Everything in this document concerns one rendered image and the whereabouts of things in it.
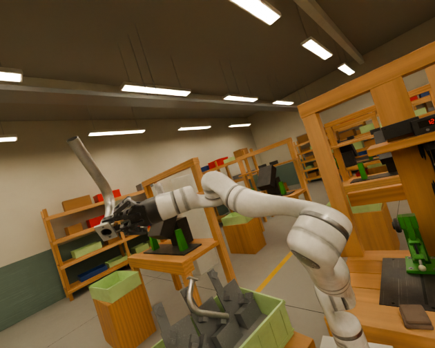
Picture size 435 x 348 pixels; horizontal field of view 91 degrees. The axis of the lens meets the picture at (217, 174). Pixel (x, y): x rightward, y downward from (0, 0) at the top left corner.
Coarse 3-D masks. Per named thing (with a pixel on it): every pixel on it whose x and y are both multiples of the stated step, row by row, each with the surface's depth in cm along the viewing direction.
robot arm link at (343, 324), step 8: (320, 296) 65; (328, 296) 65; (320, 304) 66; (328, 304) 64; (336, 304) 64; (328, 312) 64; (336, 312) 68; (344, 312) 69; (328, 320) 66; (336, 320) 65; (344, 320) 66; (352, 320) 66; (336, 328) 64; (344, 328) 64; (352, 328) 63; (360, 328) 64; (336, 336) 65; (344, 336) 64; (352, 336) 63
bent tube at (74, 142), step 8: (72, 144) 56; (80, 144) 57; (80, 152) 58; (80, 160) 59; (88, 160) 60; (88, 168) 61; (96, 168) 62; (96, 176) 62; (104, 184) 65; (104, 192) 65; (112, 192) 67; (104, 200) 66; (112, 200) 66; (112, 208) 64; (104, 216) 62; (104, 224) 56; (112, 224) 59; (104, 232) 59; (112, 232) 58; (104, 240) 59
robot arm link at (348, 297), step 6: (348, 282) 50; (318, 288) 53; (348, 288) 52; (330, 294) 52; (336, 294) 52; (342, 294) 53; (348, 294) 55; (354, 294) 64; (342, 300) 63; (348, 300) 61; (354, 300) 61; (348, 306) 63; (354, 306) 63
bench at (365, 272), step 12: (372, 252) 137; (384, 252) 133; (396, 252) 129; (408, 252) 125; (348, 264) 132; (360, 264) 128; (372, 264) 125; (360, 276) 118; (372, 276) 115; (360, 288) 109; (372, 288) 106; (360, 300) 101; (372, 300) 99
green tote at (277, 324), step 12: (240, 288) 130; (216, 300) 128; (264, 300) 116; (276, 300) 109; (264, 312) 118; (276, 312) 101; (264, 324) 95; (276, 324) 100; (288, 324) 105; (252, 336) 90; (264, 336) 94; (276, 336) 99; (288, 336) 102
